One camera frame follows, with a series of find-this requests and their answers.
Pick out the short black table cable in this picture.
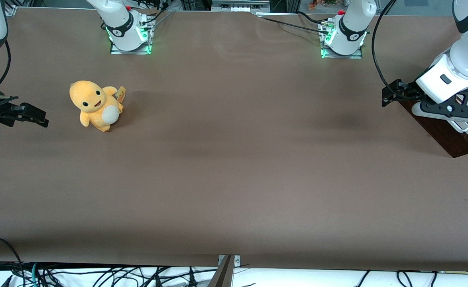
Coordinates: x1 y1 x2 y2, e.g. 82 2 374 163
297 11 327 24

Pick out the grey left wrist camera with bracket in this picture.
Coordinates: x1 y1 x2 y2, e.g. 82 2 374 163
411 90 468 135

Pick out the long black table cable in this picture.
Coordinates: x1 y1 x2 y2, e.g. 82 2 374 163
258 15 330 35

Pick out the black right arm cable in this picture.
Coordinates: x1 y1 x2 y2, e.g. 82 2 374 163
0 40 12 90

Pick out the black looped cable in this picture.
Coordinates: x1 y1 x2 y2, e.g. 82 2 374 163
0 238 26 287

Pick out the aluminium frame profile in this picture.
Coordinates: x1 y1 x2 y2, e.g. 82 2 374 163
212 0 271 13

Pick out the yellow plush toy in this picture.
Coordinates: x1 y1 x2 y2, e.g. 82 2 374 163
69 80 126 133

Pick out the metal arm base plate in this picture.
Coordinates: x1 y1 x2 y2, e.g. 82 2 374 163
110 18 153 55
321 20 364 59

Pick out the black cable at arm base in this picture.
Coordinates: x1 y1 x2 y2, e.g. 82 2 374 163
140 1 175 28

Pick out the metal mount post with bracket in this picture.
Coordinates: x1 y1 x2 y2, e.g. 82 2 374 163
208 254 241 287

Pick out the dark brown wooden base board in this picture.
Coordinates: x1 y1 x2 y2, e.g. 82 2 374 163
399 98 468 158

